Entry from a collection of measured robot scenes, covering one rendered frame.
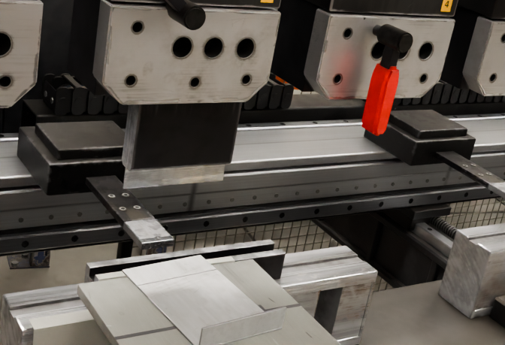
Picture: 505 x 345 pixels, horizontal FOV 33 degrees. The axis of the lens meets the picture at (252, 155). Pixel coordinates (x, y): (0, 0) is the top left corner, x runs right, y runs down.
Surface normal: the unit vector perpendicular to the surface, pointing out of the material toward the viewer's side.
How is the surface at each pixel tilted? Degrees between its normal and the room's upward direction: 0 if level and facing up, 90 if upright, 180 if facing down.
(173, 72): 90
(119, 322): 0
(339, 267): 0
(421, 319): 0
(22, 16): 90
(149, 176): 90
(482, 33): 90
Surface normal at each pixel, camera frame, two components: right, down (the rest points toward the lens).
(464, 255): -0.84, 0.05
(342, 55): 0.51, 0.40
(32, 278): 0.17, -0.92
